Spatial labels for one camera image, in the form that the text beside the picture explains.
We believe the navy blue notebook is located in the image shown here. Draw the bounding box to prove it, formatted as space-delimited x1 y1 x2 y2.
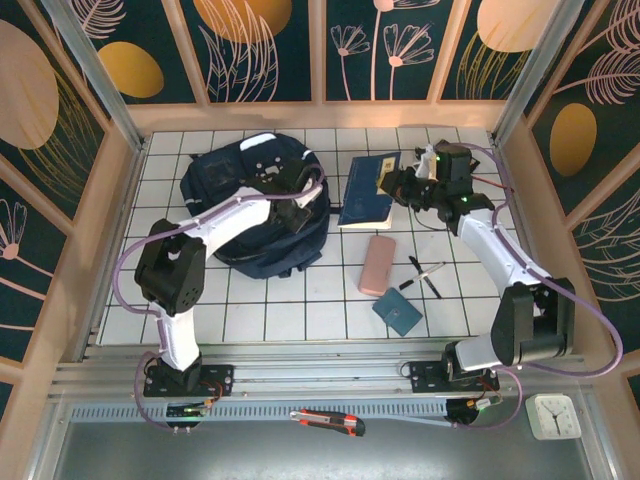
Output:
337 151 403 232

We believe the navy blue backpack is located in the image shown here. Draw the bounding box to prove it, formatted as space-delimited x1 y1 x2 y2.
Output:
179 130 346 280

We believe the pink pencil case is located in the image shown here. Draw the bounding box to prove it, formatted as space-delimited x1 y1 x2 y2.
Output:
357 234 398 296

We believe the teal wallet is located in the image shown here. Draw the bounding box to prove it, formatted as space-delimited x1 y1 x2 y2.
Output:
371 287 425 337

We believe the black pen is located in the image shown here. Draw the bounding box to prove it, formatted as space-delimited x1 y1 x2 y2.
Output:
408 255 443 300

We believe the small circuit board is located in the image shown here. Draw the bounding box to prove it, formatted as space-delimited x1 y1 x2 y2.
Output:
446 397 503 430
164 402 214 432

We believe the red black utility knife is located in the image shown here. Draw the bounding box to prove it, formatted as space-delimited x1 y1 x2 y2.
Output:
289 408 367 438

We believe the white square clock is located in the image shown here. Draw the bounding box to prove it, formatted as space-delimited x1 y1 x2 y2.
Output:
524 393 584 441

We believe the thin red wire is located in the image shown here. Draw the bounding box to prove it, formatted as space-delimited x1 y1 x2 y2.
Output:
472 174 515 192

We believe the aluminium frame post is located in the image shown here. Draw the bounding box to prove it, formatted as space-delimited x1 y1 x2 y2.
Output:
489 0 586 146
42 0 151 154

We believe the aluminium mounting rail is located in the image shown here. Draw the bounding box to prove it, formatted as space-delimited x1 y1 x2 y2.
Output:
49 335 589 401

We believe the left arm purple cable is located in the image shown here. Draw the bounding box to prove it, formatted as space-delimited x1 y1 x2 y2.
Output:
113 163 327 432

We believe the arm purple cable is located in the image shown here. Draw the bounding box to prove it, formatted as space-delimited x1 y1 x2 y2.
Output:
113 163 327 432
439 142 625 431

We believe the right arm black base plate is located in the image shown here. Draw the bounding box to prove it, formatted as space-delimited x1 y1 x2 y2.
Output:
408 359 501 397

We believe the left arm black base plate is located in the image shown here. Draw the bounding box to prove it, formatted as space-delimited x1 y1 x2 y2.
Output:
143 363 236 399

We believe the grey slotted cable duct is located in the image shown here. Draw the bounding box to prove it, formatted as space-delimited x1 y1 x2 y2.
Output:
69 402 451 424

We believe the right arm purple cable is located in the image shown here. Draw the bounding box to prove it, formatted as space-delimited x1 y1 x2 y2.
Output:
439 142 625 431

